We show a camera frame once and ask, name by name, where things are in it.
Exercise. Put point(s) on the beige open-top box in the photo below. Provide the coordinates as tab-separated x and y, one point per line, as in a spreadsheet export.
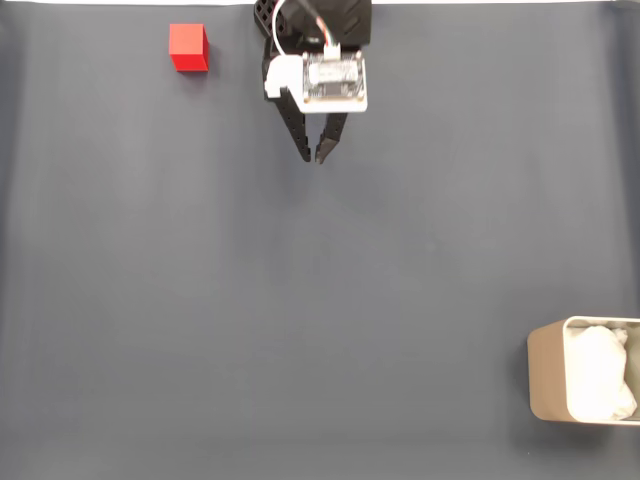
546	375

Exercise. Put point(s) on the dark grey table mat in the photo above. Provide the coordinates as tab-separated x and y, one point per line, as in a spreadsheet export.
250	300

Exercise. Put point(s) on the red cube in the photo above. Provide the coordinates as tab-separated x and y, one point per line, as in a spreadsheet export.
187	42

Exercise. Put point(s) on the white crumpled cloth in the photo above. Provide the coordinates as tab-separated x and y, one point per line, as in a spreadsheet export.
597	372

